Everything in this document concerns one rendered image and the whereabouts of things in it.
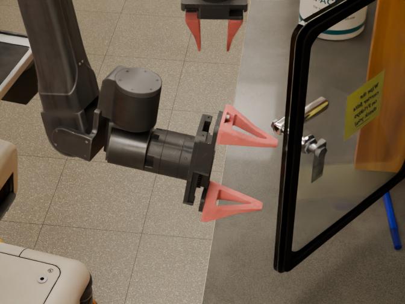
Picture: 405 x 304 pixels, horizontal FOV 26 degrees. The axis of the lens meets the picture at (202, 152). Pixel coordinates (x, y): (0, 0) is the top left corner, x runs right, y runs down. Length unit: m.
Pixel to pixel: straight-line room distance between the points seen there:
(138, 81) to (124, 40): 2.42
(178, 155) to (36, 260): 1.19
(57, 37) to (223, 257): 0.44
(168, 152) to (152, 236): 1.57
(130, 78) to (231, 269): 0.36
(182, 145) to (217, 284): 0.26
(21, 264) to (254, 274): 1.04
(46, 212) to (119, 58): 0.85
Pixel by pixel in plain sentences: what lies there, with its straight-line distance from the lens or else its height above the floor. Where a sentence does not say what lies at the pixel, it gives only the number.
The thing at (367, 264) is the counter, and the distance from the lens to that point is 1.31.
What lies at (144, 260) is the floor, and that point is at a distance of 2.58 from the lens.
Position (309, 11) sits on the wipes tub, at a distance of 1.75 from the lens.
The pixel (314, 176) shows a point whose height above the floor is 1.16.
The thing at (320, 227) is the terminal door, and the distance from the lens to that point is 1.23.
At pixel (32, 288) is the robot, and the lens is 2.17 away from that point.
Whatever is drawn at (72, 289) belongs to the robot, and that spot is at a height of 0.27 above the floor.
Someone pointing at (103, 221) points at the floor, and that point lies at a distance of 2.70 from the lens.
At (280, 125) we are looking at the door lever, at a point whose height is 1.21.
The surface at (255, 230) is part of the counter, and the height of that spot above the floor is 0.94.
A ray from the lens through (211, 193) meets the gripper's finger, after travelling 1.14.
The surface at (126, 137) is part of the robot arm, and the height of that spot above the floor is 1.21.
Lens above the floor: 1.90
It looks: 40 degrees down
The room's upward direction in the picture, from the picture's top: straight up
